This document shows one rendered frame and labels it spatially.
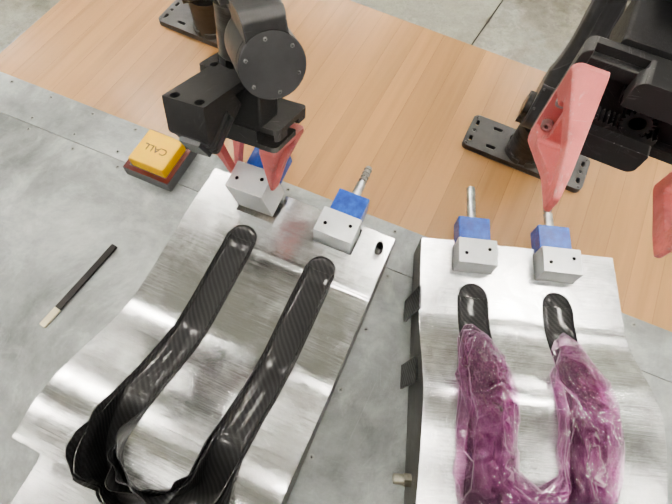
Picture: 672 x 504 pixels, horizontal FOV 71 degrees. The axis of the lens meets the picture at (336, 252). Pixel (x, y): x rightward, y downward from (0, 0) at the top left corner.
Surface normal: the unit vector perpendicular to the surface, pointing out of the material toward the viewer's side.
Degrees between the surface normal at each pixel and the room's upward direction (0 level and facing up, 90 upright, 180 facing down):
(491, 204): 0
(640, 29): 1
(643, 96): 92
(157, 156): 0
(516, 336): 22
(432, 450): 16
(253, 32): 72
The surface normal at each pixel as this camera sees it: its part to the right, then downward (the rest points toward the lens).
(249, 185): -0.12, -0.33
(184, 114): -0.40, 0.62
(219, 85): 0.07, -0.71
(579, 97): -0.15, -0.08
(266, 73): 0.34, 0.68
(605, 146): -0.44, 0.82
